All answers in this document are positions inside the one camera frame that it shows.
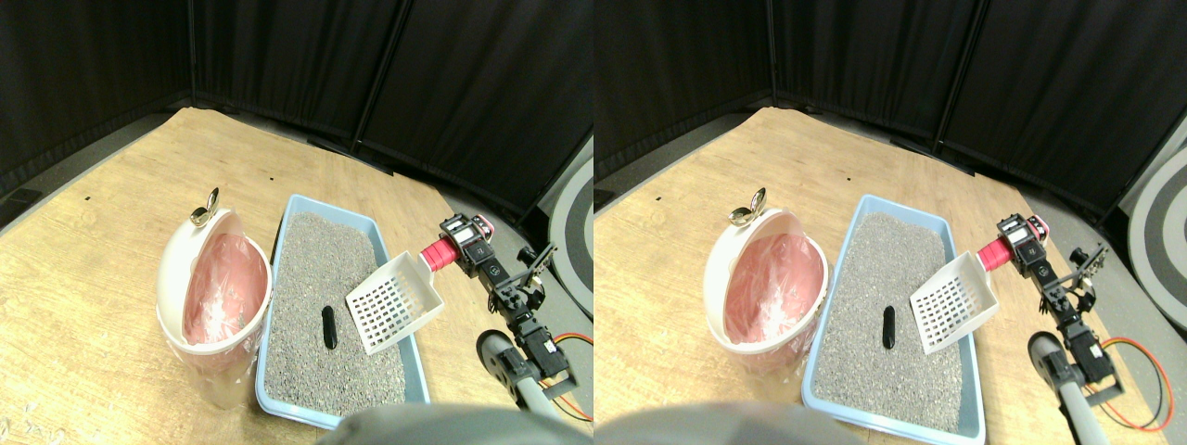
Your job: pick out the white bin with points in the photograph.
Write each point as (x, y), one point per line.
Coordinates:
(770, 297)
(218, 297)

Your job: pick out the black lump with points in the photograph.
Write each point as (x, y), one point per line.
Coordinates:
(328, 328)
(888, 328)

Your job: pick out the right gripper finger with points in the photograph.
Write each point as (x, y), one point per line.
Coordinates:
(462, 239)
(1039, 230)
(484, 230)
(1020, 241)

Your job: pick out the blue litter tray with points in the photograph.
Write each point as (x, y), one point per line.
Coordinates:
(881, 269)
(315, 269)

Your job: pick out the black bracket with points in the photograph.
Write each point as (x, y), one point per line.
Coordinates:
(1090, 269)
(538, 269)

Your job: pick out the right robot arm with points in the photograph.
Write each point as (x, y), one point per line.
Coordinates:
(529, 352)
(1080, 362)

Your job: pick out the round grey and white target board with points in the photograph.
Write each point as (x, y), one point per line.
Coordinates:
(1164, 250)
(575, 241)

